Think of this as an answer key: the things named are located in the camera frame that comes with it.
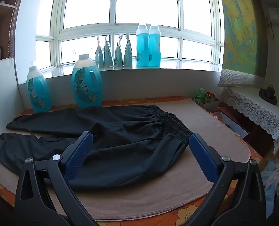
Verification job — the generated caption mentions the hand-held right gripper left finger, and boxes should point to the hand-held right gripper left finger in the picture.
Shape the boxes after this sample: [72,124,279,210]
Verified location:
[15,131,100,226]

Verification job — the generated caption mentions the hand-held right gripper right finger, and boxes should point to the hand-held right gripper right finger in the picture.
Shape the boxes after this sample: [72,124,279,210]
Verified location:
[184,133,265,226]

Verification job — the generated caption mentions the black pants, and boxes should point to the black pants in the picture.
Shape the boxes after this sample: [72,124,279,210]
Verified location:
[0,105,194,190]

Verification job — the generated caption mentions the red and white box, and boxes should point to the red and white box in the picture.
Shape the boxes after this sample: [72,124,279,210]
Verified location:
[210,108,249,138]

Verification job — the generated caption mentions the white storage box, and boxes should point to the white storage box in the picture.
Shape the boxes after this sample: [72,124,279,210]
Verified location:
[199,98,220,112]

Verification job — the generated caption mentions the gold lid jar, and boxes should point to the gold lid jar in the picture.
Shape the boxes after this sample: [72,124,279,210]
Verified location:
[205,92,216,104]

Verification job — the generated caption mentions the green carton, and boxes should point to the green carton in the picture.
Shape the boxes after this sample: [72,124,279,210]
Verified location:
[196,88,207,104]

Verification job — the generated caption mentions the beige towel mat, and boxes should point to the beige towel mat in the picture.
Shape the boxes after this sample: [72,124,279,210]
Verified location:
[0,96,252,222]

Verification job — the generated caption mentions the large blue detergent bottle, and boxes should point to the large blue detergent bottle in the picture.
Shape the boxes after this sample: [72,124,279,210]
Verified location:
[71,54,103,108]

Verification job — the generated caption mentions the white lace cloth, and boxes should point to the white lace cloth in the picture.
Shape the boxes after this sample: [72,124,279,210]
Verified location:
[221,86,279,156]

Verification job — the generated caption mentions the small blue detergent bottle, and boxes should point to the small blue detergent bottle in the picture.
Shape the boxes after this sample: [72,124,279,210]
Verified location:
[26,61,52,113]

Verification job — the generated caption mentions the pile of light clothes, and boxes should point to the pile of light clothes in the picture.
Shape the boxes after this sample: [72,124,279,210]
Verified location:
[261,160,279,219]

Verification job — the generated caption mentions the dark teapot ornament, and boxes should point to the dark teapot ornament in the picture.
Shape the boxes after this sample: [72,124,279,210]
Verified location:
[258,85,278,105]

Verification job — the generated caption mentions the white board panel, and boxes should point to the white board panel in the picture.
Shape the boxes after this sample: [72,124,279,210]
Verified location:
[0,58,34,151]

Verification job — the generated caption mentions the tall blue detergent bottle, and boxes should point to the tall blue detergent bottle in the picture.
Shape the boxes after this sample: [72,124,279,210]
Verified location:
[135,25,150,67]
[148,25,162,67]

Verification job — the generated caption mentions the wooden shelf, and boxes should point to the wooden shelf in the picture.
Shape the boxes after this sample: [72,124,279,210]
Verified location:
[0,0,27,64]

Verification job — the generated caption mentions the landscape wall scroll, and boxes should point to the landscape wall scroll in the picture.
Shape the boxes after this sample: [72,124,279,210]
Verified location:
[217,0,272,87]

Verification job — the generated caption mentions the beaded cord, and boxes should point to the beaded cord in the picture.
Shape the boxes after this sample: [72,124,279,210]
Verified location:
[9,0,28,59]

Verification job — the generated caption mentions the white window frame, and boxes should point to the white window frame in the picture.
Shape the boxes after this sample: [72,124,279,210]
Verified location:
[36,0,225,70]

